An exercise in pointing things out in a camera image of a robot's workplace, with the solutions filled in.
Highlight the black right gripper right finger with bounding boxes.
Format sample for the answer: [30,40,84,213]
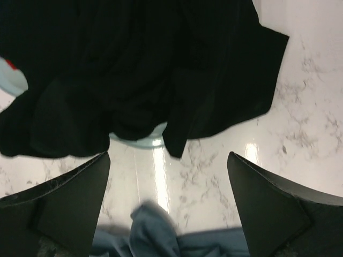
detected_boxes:
[227,152,342,256]

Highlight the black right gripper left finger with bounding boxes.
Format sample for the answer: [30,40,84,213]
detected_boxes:
[1,152,110,256]

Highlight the grey-blue t shirt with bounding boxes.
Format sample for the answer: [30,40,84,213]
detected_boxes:
[90,203,250,256]

